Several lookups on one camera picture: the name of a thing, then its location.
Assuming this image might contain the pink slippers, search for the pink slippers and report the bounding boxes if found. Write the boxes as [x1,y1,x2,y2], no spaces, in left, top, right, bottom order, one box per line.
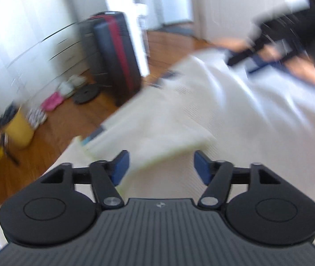
[41,92,64,112]

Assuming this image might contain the cream jacket with green trim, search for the cream jacket with green trim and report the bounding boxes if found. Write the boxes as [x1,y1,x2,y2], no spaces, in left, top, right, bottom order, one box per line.
[0,47,315,255]

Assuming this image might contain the black red suitcase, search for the black red suitcase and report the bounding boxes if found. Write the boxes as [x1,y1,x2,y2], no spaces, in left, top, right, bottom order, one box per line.
[78,12,142,106]

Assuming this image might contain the white fluffy slippers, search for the white fluffy slippers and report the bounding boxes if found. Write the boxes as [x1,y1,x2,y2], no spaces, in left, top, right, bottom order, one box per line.
[57,75,87,98]

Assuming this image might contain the yellow trash bin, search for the yellow trash bin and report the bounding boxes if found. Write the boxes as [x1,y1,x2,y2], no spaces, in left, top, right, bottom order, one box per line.
[0,104,35,148]

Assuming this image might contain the black weight plate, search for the black weight plate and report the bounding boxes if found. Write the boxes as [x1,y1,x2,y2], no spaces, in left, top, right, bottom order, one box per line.
[72,84,101,104]

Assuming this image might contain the white sneakers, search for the white sneakers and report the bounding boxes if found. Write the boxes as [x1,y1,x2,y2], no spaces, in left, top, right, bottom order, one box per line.
[26,108,47,130]

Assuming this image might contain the white wardrobe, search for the white wardrobe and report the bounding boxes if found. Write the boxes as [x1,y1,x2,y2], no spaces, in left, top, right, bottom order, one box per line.
[0,0,87,116]

